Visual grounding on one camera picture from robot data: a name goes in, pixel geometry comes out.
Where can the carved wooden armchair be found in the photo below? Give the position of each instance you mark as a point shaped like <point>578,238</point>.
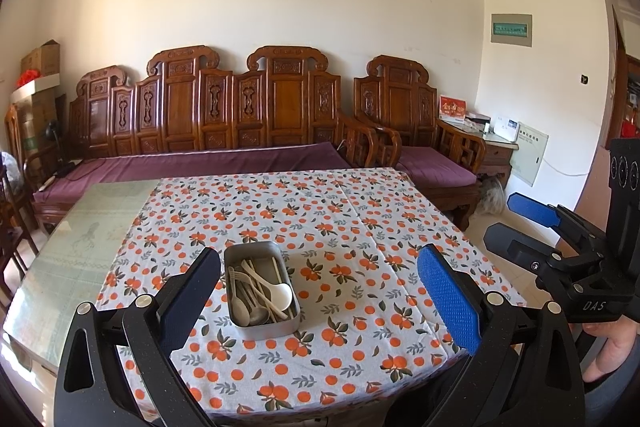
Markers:
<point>395,102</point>

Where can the wooden side table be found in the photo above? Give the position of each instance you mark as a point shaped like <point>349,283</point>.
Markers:
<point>495,154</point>

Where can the brown cardboard box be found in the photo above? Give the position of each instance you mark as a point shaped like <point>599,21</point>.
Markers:
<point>42,57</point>

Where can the person's right hand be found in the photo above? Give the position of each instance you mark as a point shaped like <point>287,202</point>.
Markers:
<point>617,344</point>

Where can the remote control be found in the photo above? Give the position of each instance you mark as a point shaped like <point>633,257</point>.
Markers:
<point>46,184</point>

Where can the white plastic fork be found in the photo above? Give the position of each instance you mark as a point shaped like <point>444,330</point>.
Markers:
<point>232,277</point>

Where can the light bamboo chopstick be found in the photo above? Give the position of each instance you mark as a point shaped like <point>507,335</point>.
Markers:
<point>270,299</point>
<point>276,269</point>

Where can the large cardboard box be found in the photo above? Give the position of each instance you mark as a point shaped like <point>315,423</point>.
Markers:
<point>42,117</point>

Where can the white metal panel cover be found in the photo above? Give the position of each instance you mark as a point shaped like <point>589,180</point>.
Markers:
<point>530,154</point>

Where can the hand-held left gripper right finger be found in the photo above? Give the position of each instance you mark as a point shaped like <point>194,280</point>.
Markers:
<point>447,297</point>

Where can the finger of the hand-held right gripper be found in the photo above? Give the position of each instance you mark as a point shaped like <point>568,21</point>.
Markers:
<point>510,242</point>
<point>535,207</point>

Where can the white plastic spoon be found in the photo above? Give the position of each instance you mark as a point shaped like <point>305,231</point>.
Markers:
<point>242,316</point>

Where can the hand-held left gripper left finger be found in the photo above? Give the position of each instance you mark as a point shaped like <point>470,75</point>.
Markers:
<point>192,302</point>

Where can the purple armchair cushion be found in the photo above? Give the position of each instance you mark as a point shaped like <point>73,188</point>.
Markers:
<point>435,167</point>

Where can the white plastic ladle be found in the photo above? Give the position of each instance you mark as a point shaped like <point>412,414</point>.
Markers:
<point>282,297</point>

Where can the white plastic bag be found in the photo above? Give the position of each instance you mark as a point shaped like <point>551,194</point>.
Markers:
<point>492,197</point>

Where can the clear plastic bag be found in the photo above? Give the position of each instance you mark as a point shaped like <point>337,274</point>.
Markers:
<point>10,169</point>

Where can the orange print tablecloth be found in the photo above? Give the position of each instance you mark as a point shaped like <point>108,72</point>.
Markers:
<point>350,227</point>

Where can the rectangular metal tray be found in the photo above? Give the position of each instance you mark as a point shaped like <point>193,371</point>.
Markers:
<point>265,329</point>

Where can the white flat cardboard box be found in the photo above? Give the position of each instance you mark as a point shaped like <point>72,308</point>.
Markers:
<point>37,87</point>

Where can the wooden door frame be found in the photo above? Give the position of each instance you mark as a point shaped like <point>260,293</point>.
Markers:
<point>617,97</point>

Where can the black desk lamp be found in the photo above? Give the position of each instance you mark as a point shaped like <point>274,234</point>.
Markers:
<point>52,137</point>

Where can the red paper decoration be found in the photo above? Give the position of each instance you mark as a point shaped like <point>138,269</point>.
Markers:
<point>29,78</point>

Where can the red desk calendar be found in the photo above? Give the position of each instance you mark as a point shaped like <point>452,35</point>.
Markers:
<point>452,108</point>

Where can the carved wooden sofa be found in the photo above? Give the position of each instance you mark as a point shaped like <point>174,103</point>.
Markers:
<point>285,107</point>

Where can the grey wall electrical panel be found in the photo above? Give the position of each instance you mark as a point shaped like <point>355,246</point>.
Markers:
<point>510,30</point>

